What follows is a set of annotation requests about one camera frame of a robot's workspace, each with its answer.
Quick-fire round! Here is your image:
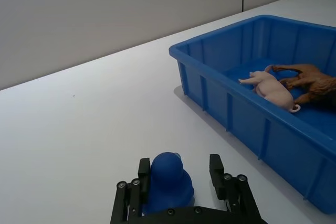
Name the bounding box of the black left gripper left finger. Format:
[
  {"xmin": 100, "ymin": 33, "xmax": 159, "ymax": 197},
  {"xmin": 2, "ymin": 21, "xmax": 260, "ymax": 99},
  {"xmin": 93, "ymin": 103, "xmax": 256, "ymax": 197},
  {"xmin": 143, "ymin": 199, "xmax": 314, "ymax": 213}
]
[{"xmin": 109, "ymin": 157, "xmax": 151, "ymax": 224}]

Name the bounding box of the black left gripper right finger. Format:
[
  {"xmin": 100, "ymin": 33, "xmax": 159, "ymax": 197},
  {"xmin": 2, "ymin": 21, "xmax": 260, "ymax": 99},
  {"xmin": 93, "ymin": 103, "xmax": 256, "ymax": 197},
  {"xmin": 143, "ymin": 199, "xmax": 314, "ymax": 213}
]
[{"xmin": 209, "ymin": 153, "xmax": 268, "ymax": 224}]

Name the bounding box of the blue rubber duck toy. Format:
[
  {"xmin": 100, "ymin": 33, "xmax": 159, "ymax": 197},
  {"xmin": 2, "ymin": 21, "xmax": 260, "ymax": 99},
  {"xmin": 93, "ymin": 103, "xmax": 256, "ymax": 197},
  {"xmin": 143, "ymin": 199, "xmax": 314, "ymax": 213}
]
[{"xmin": 142, "ymin": 152, "xmax": 195, "ymax": 215}]

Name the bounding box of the blue plastic bin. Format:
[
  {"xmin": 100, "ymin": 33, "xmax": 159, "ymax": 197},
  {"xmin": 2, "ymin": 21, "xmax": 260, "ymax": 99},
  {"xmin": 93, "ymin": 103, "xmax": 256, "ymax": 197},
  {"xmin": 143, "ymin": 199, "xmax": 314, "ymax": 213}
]
[{"xmin": 169, "ymin": 14, "xmax": 336, "ymax": 208}]

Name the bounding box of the pink toy pig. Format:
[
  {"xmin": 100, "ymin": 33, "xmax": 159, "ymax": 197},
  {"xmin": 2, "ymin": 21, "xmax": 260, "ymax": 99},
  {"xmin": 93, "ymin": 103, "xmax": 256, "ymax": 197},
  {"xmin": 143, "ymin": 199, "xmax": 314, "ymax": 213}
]
[{"xmin": 238, "ymin": 64, "xmax": 301, "ymax": 114}]

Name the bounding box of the brown toy lion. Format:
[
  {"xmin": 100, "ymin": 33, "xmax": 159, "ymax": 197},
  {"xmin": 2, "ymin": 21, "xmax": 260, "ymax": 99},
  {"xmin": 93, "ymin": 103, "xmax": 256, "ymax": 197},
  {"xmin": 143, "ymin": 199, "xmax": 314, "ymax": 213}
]
[{"xmin": 270, "ymin": 63, "xmax": 336, "ymax": 116}]

